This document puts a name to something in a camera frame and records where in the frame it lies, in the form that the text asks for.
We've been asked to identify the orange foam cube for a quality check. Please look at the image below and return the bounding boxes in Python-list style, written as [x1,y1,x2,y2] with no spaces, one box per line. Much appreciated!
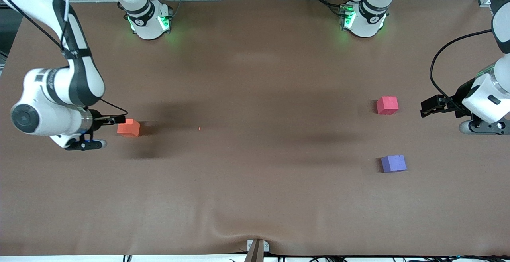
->
[117,119,141,138]

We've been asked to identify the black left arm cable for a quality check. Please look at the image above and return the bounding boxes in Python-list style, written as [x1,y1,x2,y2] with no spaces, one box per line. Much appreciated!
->
[430,29,494,113]

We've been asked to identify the violet foam cube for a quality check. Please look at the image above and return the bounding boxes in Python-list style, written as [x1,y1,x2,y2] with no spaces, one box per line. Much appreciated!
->
[381,154,408,173]

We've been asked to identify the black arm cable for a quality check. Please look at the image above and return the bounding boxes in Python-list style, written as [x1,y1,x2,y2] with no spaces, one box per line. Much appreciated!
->
[430,29,494,113]
[0,0,129,119]

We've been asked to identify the brown table mat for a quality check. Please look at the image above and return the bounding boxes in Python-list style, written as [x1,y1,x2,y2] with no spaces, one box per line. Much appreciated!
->
[0,0,510,256]

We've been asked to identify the pink foam cube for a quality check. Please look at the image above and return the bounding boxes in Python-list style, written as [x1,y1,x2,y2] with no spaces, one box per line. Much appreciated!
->
[376,96,399,115]

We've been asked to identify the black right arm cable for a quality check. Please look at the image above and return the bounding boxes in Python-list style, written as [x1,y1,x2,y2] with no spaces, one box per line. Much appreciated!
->
[0,0,129,119]

